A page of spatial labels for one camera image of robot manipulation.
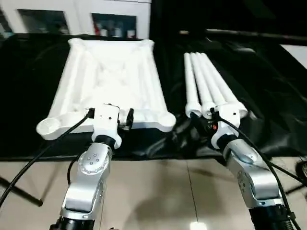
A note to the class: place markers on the white plastic table leg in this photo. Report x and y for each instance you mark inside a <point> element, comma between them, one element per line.
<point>191,86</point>
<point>212,86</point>
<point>224,86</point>
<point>201,86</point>

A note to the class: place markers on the white plastic table top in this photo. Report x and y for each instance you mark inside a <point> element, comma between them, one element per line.
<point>108,81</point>

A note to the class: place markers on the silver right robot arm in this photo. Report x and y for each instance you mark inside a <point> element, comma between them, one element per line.
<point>254,182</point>

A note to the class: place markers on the black mat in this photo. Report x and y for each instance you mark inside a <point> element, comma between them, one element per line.
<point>273,105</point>

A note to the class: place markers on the white flat panel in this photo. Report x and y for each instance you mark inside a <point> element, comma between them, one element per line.
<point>296,55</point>

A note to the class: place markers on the white glass-door cabinet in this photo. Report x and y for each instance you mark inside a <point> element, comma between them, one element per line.
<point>76,12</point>

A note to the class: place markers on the black stand leg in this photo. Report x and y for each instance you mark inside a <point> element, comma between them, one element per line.
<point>21,192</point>

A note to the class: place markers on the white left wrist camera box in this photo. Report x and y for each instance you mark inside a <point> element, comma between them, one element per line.
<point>106,122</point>

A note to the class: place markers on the black metal rail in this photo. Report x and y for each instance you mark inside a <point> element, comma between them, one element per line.
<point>249,33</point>

